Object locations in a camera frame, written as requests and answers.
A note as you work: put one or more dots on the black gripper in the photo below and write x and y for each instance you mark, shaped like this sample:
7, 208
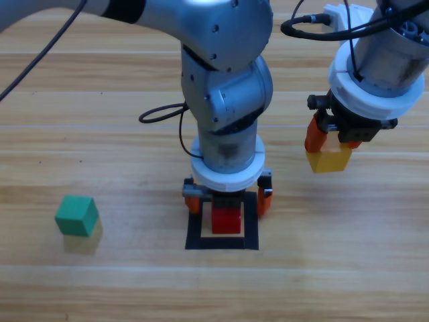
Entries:
226, 200
355, 129

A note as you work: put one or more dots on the red wooden cube block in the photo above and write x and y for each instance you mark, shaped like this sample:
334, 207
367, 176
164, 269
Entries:
226, 223

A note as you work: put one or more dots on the yellow wooden cube block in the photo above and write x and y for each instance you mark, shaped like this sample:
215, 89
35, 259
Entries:
330, 161

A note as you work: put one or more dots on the green wooden cube block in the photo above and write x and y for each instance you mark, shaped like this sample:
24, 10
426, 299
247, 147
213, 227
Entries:
75, 218

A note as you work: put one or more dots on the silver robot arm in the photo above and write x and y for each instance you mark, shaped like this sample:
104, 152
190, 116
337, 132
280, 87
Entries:
378, 67
228, 84

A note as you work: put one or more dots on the black tape square outline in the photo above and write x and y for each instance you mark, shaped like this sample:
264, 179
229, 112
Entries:
221, 244

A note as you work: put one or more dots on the wrist camera assembly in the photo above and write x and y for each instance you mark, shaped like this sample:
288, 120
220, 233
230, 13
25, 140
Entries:
338, 15

